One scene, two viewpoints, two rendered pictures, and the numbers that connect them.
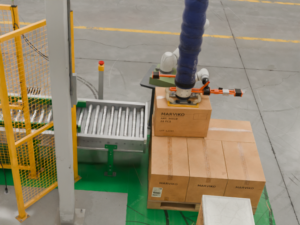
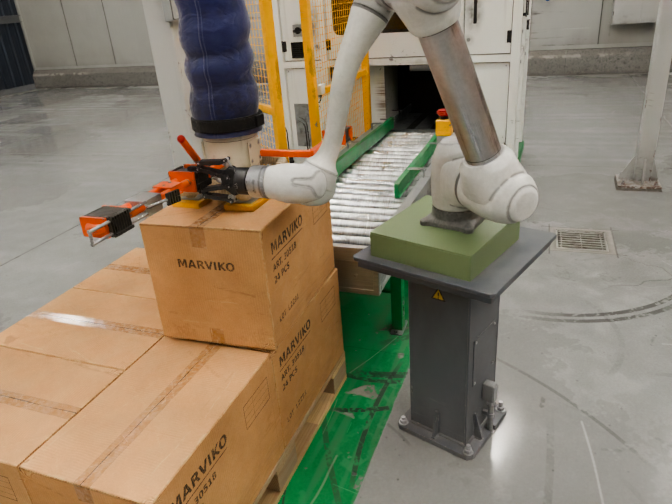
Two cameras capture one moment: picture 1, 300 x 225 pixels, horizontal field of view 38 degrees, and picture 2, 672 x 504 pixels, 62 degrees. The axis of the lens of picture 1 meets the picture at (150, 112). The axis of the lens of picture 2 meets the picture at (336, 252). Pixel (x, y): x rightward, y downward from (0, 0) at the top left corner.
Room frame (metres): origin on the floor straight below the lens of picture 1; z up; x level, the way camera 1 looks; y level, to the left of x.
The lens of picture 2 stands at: (4.98, -1.84, 1.54)
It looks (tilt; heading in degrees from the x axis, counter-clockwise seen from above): 25 degrees down; 115
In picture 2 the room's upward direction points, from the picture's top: 4 degrees counter-clockwise
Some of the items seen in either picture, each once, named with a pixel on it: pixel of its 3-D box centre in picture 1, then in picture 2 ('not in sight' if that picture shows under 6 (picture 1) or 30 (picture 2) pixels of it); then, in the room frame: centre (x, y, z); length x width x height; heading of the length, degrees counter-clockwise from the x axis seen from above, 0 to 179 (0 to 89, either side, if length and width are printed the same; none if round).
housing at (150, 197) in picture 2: (225, 92); (144, 204); (3.96, -0.81, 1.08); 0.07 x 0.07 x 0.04; 4
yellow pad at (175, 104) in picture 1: (183, 102); (212, 184); (3.83, -0.35, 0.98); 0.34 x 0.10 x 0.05; 94
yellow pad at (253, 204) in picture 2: not in sight; (262, 187); (4.02, -0.34, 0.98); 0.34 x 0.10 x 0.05; 94
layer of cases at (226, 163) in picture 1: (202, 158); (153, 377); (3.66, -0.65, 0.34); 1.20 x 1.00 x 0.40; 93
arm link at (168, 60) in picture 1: (168, 60); (458, 171); (4.63, -0.15, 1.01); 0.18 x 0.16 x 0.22; 137
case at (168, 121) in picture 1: (181, 111); (250, 248); (3.95, -0.35, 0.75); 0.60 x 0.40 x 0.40; 96
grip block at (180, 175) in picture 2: (206, 90); (190, 177); (3.94, -0.59, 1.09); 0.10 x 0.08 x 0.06; 4
